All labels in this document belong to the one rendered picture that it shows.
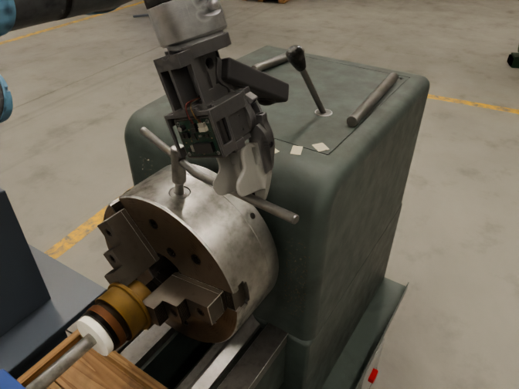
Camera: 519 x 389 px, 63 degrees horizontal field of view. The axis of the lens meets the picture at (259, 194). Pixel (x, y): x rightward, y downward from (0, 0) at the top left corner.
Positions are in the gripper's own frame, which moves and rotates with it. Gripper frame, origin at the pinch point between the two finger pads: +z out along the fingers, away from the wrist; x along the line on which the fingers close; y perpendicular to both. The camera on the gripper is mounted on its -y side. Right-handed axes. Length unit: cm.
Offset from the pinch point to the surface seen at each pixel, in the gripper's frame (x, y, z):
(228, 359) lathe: -23.0, -1.1, 39.7
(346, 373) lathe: -18, -31, 75
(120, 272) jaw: -24.4, 9.9, 9.6
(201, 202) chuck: -14.3, -2.3, 3.3
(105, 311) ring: -22.5, 15.6, 12.0
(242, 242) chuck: -9.3, -2.9, 10.7
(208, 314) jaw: -11.0, 6.9, 17.3
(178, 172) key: -15.0, -0.7, -2.9
